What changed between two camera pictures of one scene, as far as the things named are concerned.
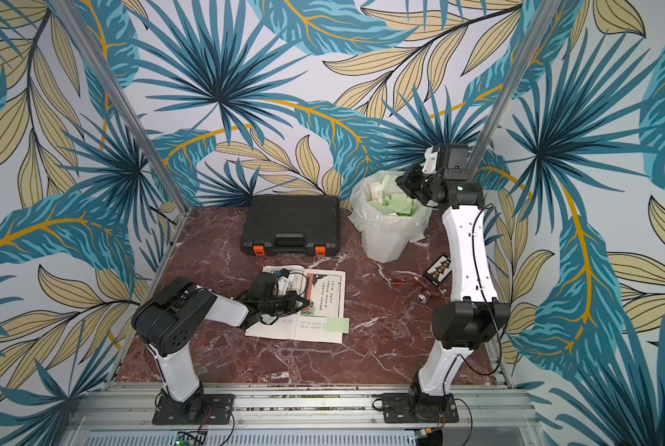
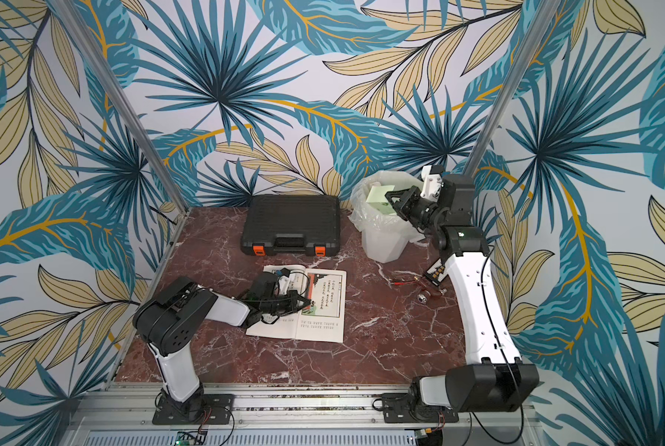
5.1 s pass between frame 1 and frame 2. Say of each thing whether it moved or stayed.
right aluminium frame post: stayed
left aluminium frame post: stayed
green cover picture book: stayed
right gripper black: moved
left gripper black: stayed
